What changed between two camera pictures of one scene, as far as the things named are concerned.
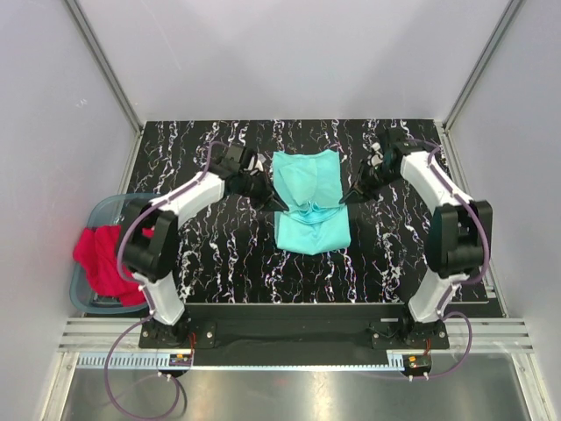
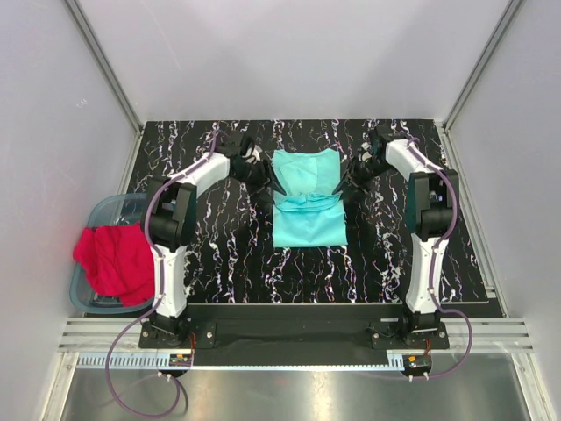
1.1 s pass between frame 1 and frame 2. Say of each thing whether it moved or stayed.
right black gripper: moved
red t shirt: stayed
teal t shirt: stayed
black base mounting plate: stayed
